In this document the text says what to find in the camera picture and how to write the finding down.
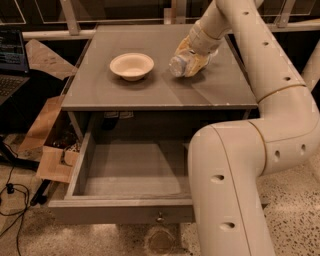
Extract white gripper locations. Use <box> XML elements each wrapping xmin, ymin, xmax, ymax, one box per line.
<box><xmin>174</xmin><ymin>21</ymin><xmax>221</xmax><ymax>77</ymax></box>

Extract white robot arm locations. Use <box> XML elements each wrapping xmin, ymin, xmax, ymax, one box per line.
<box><xmin>170</xmin><ymin>0</ymin><xmax>320</xmax><ymax>256</ymax></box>

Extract black stand base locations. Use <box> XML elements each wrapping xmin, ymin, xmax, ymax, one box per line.
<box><xmin>0</xmin><ymin>135</ymin><xmax>51</xmax><ymax>206</ymax></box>

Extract grey wooden cabinet table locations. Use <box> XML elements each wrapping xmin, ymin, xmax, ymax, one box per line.
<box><xmin>60</xmin><ymin>23</ymin><xmax>261</xmax><ymax>144</ymax></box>

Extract black cable on floor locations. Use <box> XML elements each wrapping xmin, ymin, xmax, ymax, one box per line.
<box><xmin>0</xmin><ymin>139</ymin><xmax>32</xmax><ymax>256</ymax></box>

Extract open brown cardboard box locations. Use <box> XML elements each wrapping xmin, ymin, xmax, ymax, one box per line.
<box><xmin>19</xmin><ymin>39</ymin><xmax>79</xmax><ymax>183</ymax></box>

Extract open black laptop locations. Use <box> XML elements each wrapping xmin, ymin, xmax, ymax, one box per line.
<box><xmin>0</xmin><ymin>26</ymin><xmax>30</xmax><ymax>105</ymax></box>

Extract white paper bowl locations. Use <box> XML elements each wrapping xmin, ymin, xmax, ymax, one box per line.
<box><xmin>109</xmin><ymin>53</ymin><xmax>154</xmax><ymax>81</ymax></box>

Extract small metal drawer knob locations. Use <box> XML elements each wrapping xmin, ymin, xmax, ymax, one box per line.
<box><xmin>156</xmin><ymin>212</ymin><xmax>165</xmax><ymax>223</ymax></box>

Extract open grey top drawer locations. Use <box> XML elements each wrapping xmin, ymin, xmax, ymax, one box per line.
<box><xmin>47</xmin><ymin>111</ymin><xmax>271</xmax><ymax>225</ymax></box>

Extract white metal railing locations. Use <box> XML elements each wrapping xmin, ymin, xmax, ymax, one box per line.
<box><xmin>0</xmin><ymin>0</ymin><xmax>320</xmax><ymax>43</ymax></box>

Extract clear plastic water bottle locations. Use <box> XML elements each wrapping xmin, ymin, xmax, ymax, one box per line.
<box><xmin>168</xmin><ymin>48</ymin><xmax>219</xmax><ymax>78</ymax></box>

